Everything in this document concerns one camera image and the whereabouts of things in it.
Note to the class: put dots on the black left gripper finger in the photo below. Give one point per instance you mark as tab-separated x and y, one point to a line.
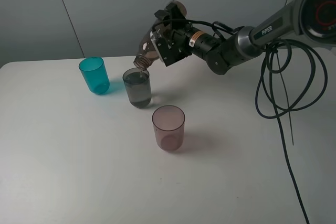
162	15

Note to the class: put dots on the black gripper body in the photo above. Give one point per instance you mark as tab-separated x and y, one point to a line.
195	36

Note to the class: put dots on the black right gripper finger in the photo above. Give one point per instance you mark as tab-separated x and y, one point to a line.
175	10

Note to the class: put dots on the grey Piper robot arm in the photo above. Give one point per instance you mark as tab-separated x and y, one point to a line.
315	19

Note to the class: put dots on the grey translucent plastic cup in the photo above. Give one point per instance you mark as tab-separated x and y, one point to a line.
137	86

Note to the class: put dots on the pink translucent plastic cup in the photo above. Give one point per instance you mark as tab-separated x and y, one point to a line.
168	122

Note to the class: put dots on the teal translucent plastic cup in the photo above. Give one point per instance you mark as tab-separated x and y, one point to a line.
95	75

